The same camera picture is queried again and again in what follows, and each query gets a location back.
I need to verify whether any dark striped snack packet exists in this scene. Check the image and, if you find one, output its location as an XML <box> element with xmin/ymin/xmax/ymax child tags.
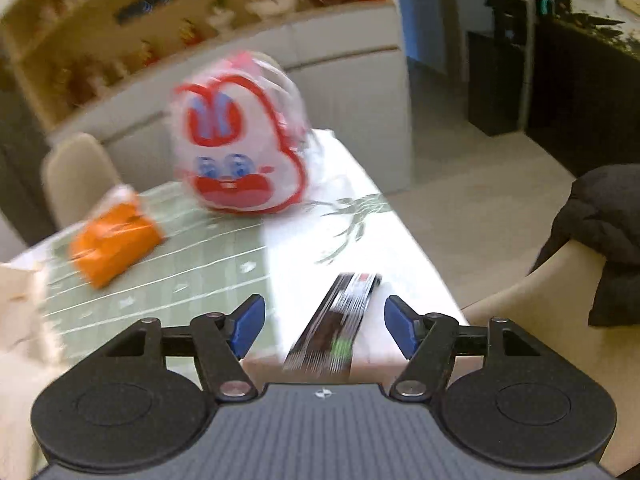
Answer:
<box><xmin>283</xmin><ymin>273</ymin><xmax>382</xmax><ymax>380</ymax></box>

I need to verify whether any green checkered tablecloth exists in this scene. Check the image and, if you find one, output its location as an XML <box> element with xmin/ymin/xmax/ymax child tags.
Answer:
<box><xmin>16</xmin><ymin>130</ymin><xmax>461</xmax><ymax>382</ymax></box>

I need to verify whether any orange tissue box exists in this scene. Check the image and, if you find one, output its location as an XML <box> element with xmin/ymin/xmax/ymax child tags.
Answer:
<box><xmin>67</xmin><ymin>184</ymin><xmax>164</xmax><ymax>289</ymax></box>

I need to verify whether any white cartoon printed bag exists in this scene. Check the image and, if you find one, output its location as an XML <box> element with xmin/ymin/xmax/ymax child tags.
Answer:
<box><xmin>0</xmin><ymin>264</ymin><xmax>64</xmax><ymax>479</ymax></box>

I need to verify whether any red white rabbit bag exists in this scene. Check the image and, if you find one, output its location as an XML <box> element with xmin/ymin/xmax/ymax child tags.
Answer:
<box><xmin>169</xmin><ymin>51</ymin><xmax>312</xmax><ymax>214</ymax></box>

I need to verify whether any beige dining chair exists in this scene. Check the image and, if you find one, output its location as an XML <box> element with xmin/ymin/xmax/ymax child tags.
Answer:
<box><xmin>40</xmin><ymin>132</ymin><xmax>122</xmax><ymax>230</ymax></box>

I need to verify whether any black jacket on chair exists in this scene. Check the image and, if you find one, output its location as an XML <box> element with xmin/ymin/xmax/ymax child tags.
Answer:
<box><xmin>533</xmin><ymin>164</ymin><xmax>639</xmax><ymax>327</ymax></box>

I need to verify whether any dark fish tank cabinet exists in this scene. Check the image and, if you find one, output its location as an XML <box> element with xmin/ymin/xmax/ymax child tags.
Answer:
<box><xmin>466</xmin><ymin>0</ymin><xmax>639</xmax><ymax>176</ymax></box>

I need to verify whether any wooden display shelf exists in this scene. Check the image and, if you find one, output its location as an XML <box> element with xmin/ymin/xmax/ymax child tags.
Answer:
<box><xmin>1</xmin><ymin>0</ymin><xmax>400</xmax><ymax>139</ymax></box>

